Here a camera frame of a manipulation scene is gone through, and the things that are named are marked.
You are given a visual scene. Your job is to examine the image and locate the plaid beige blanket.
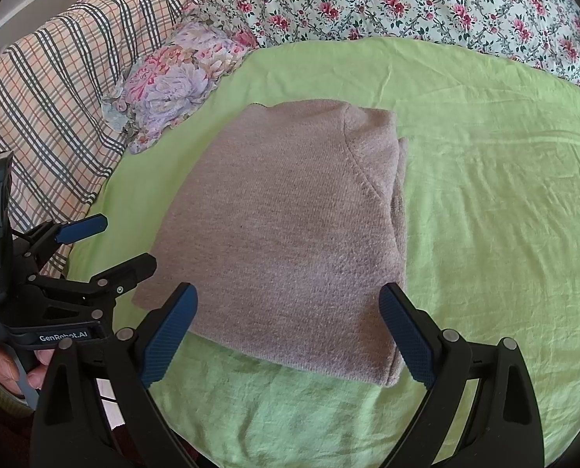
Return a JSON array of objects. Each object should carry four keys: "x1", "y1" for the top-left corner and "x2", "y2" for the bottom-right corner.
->
[{"x1": 0, "y1": 0, "x2": 204, "y2": 281}]

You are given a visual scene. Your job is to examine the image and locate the lilac floral pillow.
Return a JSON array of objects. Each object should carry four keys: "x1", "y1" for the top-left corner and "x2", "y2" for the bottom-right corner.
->
[{"x1": 99, "y1": 21, "x2": 257, "y2": 155}]

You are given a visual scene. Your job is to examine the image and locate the red floral white quilt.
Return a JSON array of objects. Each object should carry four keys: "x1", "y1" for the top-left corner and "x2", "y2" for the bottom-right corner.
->
[{"x1": 192, "y1": 0, "x2": 580, "y2": 99}]

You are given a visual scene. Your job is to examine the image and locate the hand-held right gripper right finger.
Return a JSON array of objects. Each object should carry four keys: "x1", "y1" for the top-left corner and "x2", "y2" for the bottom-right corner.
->
[{"x1": 378, "y1": 282, "x2": 547, "y2": 468}]

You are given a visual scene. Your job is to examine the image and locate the light green bed sheet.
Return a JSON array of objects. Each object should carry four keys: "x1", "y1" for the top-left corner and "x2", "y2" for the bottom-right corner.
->
[{"x1": 68, "y1": 36, "x2": 580, "y2": 468}]

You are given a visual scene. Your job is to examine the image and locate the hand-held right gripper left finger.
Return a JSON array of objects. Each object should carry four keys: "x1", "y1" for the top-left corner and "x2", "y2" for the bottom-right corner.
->
[{"x1": 29, "y1": 282, "x2": 200, "y2": 468}]

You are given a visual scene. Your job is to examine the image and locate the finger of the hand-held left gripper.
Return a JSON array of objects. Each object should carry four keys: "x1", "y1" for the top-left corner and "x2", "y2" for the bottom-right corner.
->
[
  {"x1": 13, "y1": 213, "x2": 108, "y2": 267},
  {"x1": 28, "y1": 252, "x2": 158, "y2": 312}
]

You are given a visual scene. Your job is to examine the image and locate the beige knitted sweater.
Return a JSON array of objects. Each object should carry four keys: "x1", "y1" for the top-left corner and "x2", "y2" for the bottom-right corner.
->
[{"x1": 131, "y1": 99, "x2": 410, "y2": 387}]

